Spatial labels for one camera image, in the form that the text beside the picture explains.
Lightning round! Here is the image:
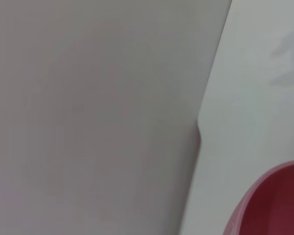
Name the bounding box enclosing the pink plastic bowl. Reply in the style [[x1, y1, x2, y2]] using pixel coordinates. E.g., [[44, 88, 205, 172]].
[[221, 159, 294, 235]]

